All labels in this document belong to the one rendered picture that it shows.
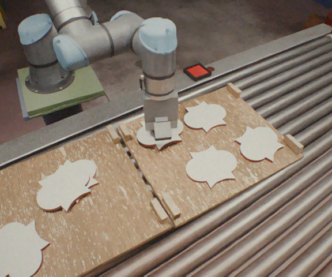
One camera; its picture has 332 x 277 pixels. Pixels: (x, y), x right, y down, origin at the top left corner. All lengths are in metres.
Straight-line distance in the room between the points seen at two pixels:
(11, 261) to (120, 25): 0.54
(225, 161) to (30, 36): 0.71
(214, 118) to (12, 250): 0.61
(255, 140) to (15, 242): 0.64
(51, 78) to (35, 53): 0.10
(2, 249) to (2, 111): 2.06
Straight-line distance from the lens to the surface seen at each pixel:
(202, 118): 0.81
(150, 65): 0.59
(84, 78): 1.09
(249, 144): 0.77
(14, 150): 0.88
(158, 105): 0.65
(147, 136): 0.74
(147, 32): 0.56
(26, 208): 0.72
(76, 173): 0.70
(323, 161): 0.85
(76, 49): 0.59
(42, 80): 1.06
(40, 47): 1.00
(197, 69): 1.05
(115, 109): 0.90
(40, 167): 0.78
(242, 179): 0.71
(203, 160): 0.71
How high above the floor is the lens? 1.50
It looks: 48 degrees down
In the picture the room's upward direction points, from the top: straight up
